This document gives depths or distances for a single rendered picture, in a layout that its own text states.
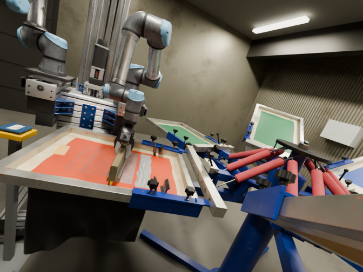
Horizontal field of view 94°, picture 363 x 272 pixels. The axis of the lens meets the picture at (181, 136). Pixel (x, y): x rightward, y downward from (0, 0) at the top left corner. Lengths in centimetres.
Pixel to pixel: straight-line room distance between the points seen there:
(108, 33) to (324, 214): 152
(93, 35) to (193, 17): 341
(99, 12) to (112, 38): 17
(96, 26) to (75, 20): 276
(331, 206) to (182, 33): 442
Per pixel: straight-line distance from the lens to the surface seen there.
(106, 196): 74
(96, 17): 157
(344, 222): 26
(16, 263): 180
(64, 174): 87
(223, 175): 107
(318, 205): 30
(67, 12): 435
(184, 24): 459
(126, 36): 104
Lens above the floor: 144
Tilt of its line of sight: 15 degrees down
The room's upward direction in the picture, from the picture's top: 19 degrees clockwise
